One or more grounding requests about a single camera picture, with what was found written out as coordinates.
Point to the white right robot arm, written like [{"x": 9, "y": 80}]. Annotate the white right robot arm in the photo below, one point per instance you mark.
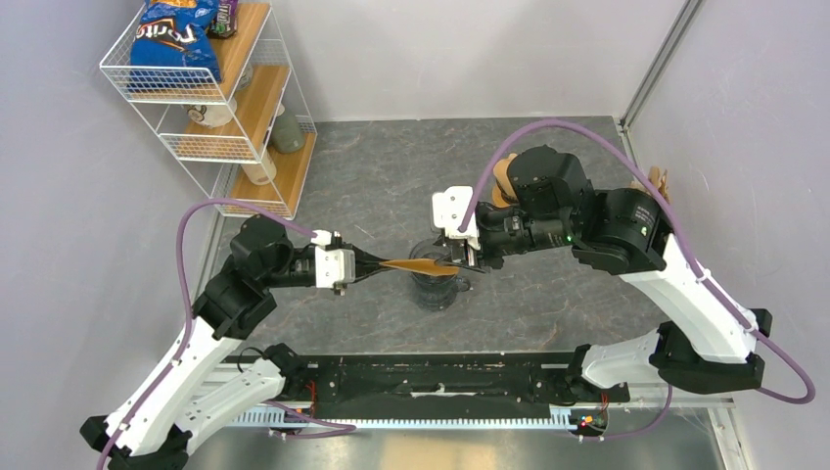
[{"x": 705, "y": 347}]

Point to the dark snack packet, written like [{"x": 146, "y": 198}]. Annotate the dark snack packet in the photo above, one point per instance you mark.
[{"x": 225, "y": 22}]

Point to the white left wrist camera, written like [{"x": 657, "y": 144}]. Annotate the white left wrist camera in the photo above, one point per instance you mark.
[{"x": 325, "y": 243}]

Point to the brown paper coffee filters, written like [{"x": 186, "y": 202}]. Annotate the brown paper coffee filters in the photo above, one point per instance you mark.
[{"x": 657, "y": 177}]

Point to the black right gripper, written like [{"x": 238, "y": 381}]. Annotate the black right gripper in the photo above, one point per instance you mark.
[{"x": 474, "y": 257}]

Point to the green ceramic vase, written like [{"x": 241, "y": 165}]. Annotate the green ceramic vase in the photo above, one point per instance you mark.
[{"x": 286, "y": 134}]

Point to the white ceramic mug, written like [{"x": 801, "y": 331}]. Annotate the white ceramic mug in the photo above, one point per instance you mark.
[{"x": 211, "y": 116}]

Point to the blue chips bag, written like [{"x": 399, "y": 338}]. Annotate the blue chips bag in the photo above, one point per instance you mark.
[{"x": 174, "y": 42}]

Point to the beige paper cup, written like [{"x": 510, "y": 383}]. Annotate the beige paper cup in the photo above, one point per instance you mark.
[{"x": 262, "y": 172}]

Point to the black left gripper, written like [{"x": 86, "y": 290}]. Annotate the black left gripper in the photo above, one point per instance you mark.
[{"x": 357, "y": 266}]

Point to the clear glass pitcher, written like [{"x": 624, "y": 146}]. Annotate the clear glass pitcher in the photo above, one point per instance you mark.
[{"x": 440, "y": 298}]

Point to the wooden ring dripper holder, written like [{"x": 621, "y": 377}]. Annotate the wooden ring dripper holder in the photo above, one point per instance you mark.
[{"x": 501, "y": 198}]

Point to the smoky glass dripper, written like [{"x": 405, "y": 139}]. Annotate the smoky glass dripper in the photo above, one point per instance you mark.
[{"x": 429, "y": 249}]

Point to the aluminium frame rail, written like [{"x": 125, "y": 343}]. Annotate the aluminium frame rail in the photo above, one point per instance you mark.
[{"x": 586, "y": 422}]

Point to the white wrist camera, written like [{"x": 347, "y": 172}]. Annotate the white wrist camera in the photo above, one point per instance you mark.
[
  {"x": 325, "y": 243},
  {"x": 447, "y": 211}
]

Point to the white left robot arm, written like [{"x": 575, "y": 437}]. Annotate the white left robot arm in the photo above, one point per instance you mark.
[{"x": 165, "y": 421}]

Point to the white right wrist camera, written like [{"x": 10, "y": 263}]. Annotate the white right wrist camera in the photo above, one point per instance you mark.
[{"x": 447, "y": 211}]

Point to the white wire wooden shelf rack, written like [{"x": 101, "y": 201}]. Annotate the white wire wooden shelf rack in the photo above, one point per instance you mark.
[{"x": 241, "y": 129}]

